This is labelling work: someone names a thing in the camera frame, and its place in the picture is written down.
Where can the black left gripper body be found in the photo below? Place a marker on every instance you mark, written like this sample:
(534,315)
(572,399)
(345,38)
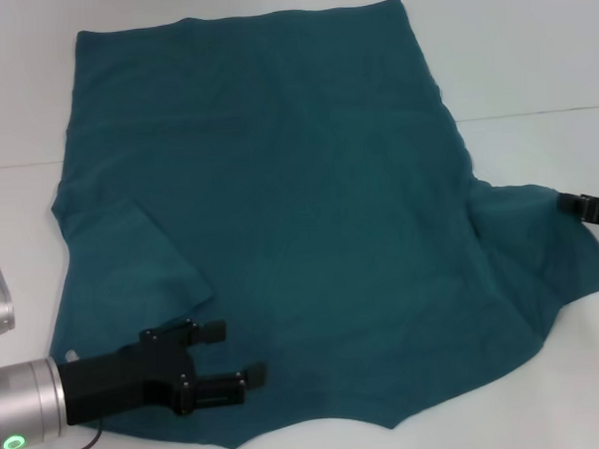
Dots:
(117,376)

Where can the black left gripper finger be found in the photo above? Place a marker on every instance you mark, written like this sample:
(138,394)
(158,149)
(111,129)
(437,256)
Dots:
(217,392)
(215,331)

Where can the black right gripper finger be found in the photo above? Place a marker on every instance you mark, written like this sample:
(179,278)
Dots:
(569,204)

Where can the teal blue shirt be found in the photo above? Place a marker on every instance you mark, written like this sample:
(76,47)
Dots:
(303,184)

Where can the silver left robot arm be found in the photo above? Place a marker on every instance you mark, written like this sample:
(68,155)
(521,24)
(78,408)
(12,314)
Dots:
(29,400)

